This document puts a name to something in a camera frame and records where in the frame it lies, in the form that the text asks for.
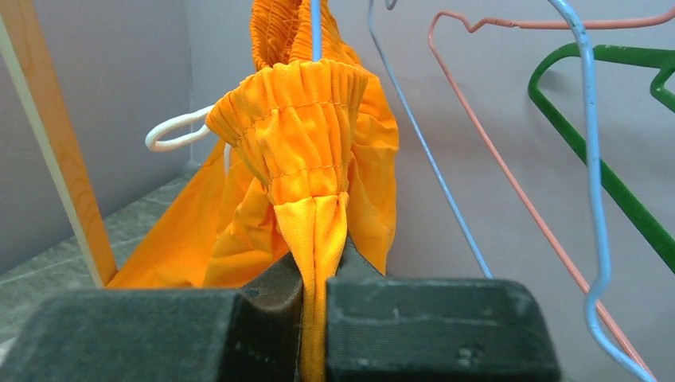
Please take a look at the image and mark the orange shorts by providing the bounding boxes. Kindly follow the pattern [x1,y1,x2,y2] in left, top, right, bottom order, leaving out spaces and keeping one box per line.
[110,1,399,381]

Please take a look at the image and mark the wooden clothes rack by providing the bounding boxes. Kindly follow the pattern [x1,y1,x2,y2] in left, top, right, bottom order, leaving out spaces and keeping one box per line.
[1,1,117,287]

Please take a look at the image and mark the green plastic hanger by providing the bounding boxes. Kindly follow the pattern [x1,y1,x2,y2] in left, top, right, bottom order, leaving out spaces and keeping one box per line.
[527,43,675,275]

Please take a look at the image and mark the blue wire hanger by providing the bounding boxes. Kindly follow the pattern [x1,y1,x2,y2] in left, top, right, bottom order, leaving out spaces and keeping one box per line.
[367,0,656,382]
[310,0,322,61]

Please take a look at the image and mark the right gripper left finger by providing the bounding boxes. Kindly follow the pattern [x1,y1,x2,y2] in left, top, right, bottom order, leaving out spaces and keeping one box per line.
[1,256,302,381]

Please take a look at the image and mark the pink hanger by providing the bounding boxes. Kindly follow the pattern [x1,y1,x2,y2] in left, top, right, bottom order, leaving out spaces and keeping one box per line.
[427,1,674,381]

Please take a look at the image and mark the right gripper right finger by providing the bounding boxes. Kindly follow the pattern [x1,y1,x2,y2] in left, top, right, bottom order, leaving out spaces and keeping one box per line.
[325,240,562,381]

